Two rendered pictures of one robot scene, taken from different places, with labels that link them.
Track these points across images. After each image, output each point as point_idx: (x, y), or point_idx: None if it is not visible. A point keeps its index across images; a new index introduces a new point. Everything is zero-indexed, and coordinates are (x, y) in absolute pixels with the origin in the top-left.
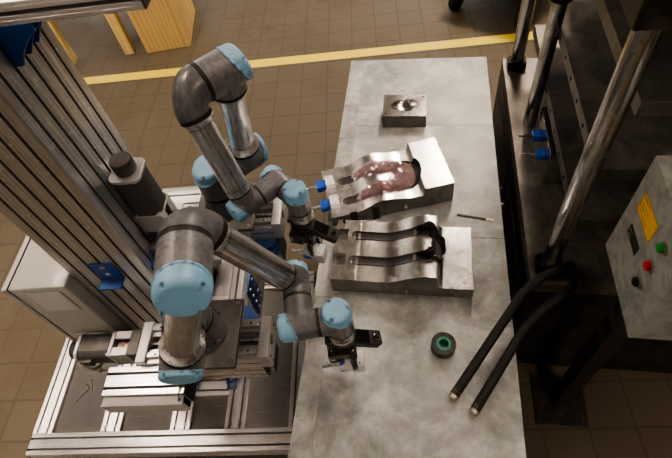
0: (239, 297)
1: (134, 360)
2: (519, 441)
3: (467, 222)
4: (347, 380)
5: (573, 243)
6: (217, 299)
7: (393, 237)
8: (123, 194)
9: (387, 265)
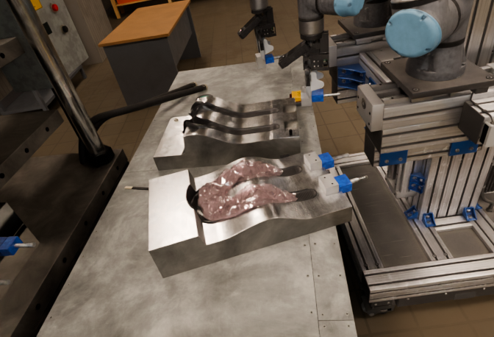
0: (368, 60)
1: None
2: (174, 84)
3: None
4: (273, 83)
5: (63, 180)
6: (389, 57)
7: (234, 132)
8: None
9: (241, 114)
